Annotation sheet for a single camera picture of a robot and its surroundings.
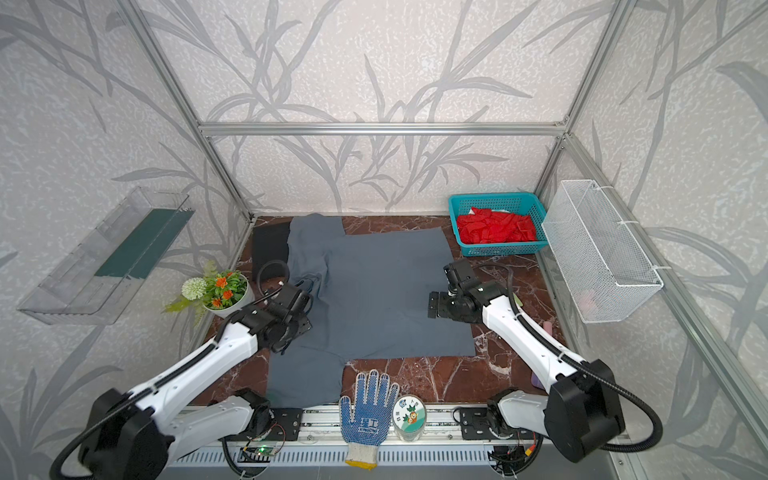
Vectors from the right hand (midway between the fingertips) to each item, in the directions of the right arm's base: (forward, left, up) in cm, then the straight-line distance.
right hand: (442, 301), depth 84 cm
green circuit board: (-34, +44, -9) cm, 57 cm away
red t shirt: (+34, -21, -6) cm, 40 cm away
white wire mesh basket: (-5, -31, +24) cm, 40 cm away
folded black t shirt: (+26, +60, -9) cm, 66 cm away
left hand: (-4, +38, -2) cm, 39 cm away
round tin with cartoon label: (-29, +10, -2) cm, 30 cm away
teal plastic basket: (+44, -37, -4) cm, 58 cm away
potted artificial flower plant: (-1, +59, +7) cm, 60 cm away
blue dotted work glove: (-24, +19, -10) cm, 32 cm away
